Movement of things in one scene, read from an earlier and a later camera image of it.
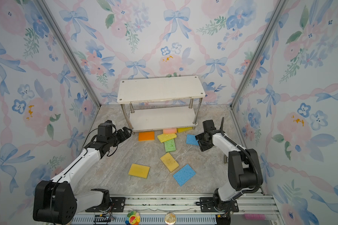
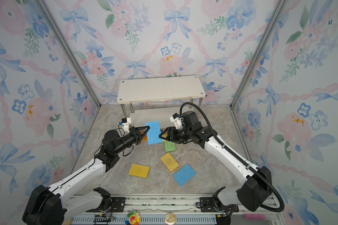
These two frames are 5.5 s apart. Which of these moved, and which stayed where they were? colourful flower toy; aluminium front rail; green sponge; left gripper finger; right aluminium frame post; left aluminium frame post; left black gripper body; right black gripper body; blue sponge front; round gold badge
Moved: right black gripper body; left black gripper body; left gripper finger
Stayed: green sponge; blue sponge front; left aluminium frame post; colourful flower toy; right aluminium frame post; aluminium front rail; round gold badge
